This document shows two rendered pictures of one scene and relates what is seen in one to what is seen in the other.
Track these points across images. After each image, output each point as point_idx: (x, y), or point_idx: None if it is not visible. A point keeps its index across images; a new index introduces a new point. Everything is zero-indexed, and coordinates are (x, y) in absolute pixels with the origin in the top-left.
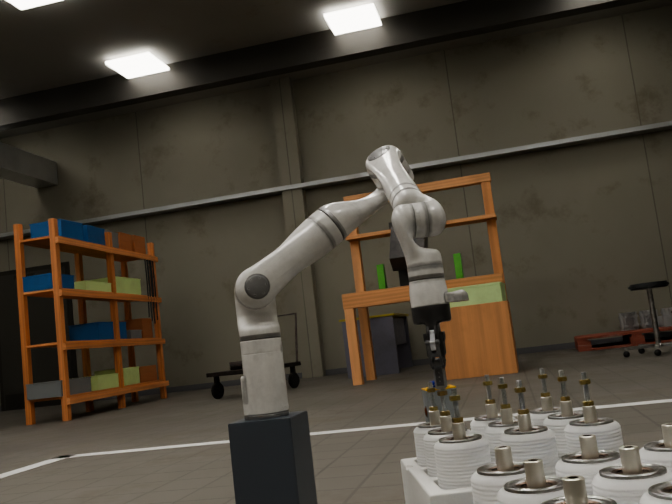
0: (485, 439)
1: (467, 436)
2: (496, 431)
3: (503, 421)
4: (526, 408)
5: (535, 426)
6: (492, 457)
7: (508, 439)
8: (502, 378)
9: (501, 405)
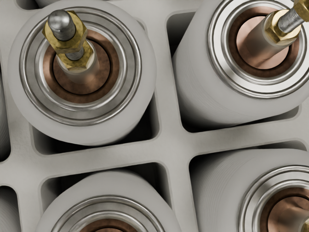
0: (306, 156)
1: (273, 203)
2: (141, 110)
3: (92, 78)
4: (281, 11)
5: (225, 8)
6: (123, 134)
7: (305, 98)
8: (71, 18)
9: (85, 66)
